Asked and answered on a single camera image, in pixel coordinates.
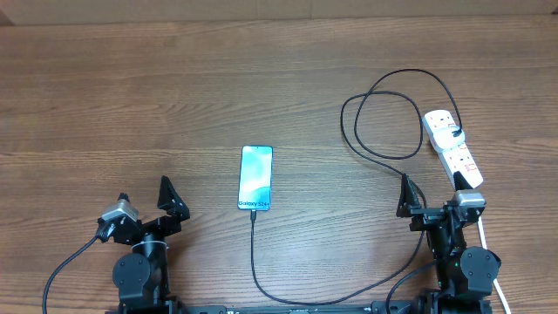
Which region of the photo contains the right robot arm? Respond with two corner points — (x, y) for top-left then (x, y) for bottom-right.
(384, 173), (501, 313)

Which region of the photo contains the white charger plug adapter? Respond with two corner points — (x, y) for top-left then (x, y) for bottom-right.
(432, 126), (466, 153)

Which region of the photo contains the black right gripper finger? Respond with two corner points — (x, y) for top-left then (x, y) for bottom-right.
(453, 171), (473, 191)
(396, 174), (422, 217)

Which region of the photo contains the black USB charging cable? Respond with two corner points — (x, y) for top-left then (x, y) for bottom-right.
(248, 68), (464, 306)

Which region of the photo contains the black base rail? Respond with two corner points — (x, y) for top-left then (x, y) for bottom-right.
(104, 299), (493, 314)

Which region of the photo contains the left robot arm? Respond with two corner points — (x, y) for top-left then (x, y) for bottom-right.
(96, 175), (190, 313)

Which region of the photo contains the blue Galaxy smartphone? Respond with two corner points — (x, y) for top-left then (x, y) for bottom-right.
(237, 146), (274, 211)

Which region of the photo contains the white power strip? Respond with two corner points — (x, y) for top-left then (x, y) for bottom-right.
(422, 110), (483, 188)

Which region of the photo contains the white power strip cord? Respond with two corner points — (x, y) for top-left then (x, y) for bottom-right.
(477, 215), (512, 314)

